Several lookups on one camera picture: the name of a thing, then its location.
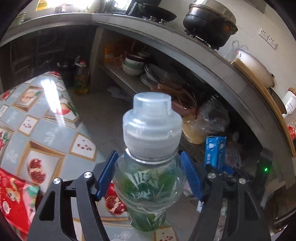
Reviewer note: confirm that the cooking oil bottle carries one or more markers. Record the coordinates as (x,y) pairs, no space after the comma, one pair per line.
(81,81)

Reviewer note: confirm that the green plastic bottle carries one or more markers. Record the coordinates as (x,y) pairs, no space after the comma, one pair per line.
(148,129)

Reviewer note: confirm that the pinkish plastic bag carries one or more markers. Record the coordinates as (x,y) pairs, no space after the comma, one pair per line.
(234,155)

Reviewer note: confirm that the black wok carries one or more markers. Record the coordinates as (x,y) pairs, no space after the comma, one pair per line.
(159,14)

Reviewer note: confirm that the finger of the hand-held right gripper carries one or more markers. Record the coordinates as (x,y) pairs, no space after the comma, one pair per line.
(245,172)

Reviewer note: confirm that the red snack packet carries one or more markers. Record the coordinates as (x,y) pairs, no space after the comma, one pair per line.
(13,201)

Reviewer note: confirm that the clear plastic bag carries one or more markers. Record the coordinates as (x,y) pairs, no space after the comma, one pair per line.
(212,115)

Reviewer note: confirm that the fruit print tablecloth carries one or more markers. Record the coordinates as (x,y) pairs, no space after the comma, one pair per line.
(46,129)

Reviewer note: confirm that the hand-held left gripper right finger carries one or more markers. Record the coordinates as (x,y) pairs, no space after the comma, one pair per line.
(192,176)

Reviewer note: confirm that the dark container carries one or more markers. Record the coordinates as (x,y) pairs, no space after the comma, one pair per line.
(66,69)

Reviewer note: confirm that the white rag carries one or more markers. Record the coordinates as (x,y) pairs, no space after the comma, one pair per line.
(116,92)

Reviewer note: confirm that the white basin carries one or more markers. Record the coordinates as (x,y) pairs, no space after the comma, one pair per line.
(256,69)

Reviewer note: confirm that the green rimmed bowl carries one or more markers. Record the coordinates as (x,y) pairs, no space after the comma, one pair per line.
(135,60)

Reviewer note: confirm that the orange packet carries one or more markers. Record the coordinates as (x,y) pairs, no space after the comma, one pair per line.
(109,53)

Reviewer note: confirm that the blue white carton box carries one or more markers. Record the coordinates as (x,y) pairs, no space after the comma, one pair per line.
(215,150)

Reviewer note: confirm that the black cooking pot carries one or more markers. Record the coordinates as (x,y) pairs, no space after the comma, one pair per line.
(208,23)

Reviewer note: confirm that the stack of bowls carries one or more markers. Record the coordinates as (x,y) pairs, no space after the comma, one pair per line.
(131,70)

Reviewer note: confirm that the white wall socket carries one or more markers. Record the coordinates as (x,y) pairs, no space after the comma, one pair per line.
(268,38)

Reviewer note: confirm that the yellow filled plastic bag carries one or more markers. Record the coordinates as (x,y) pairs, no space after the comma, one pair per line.
(192,132)

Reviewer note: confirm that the white plate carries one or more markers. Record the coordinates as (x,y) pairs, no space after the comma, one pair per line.
(151,74)

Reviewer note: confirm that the yellow label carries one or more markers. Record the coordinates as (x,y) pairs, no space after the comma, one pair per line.
(42,4)

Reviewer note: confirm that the wooden cutting board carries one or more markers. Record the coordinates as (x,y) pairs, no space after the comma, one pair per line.
(266,99)

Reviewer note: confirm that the white appliance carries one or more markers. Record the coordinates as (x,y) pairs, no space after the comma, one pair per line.
(290,102)

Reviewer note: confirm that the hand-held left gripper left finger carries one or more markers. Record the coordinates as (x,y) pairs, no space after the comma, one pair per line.
(107,176)

